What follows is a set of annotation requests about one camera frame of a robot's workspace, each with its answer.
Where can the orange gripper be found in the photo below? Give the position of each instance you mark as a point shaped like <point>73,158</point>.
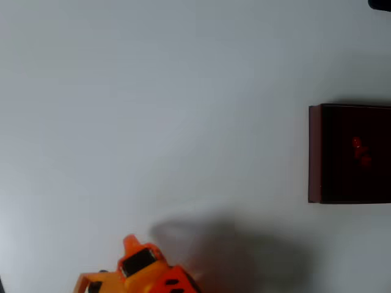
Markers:
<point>138,262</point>

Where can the small red toy figure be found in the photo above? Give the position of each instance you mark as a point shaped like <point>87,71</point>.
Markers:
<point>362,152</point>

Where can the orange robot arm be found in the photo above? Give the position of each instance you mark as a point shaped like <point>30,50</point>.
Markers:
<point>152,274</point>

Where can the dark brown open box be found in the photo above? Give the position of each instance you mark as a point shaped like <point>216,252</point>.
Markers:
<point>336,155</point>

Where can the black object at corner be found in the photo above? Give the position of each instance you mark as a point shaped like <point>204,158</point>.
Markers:
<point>382,4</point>

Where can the small black camera module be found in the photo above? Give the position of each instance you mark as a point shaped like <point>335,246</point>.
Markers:
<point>95,287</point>

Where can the orange camera mount bracket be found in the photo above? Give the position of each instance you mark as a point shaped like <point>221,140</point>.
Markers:
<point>82,279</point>

